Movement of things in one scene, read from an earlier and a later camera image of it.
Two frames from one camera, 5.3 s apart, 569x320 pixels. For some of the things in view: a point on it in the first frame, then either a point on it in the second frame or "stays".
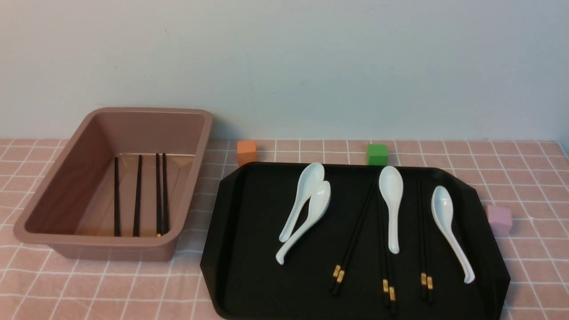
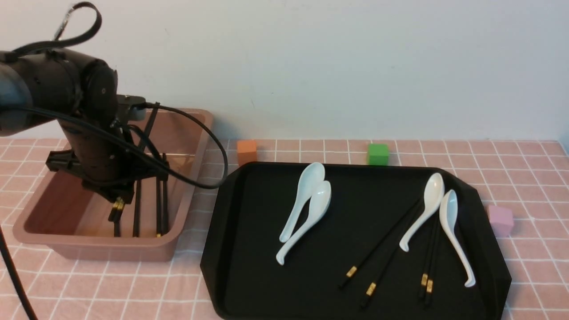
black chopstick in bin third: x=158 y=214 stays
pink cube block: x=500 y=219 stays
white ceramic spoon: x=312 y=174 stays
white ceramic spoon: x=391 y=183 -> x=434 y=191
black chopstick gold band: x=336 y=270 -> x=117 y=208
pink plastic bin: x=73 y=209 stays
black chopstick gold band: x=350 y=250 -> x=117 y=210
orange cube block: x=246 y=152 stays
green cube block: x=378 y=154 stays
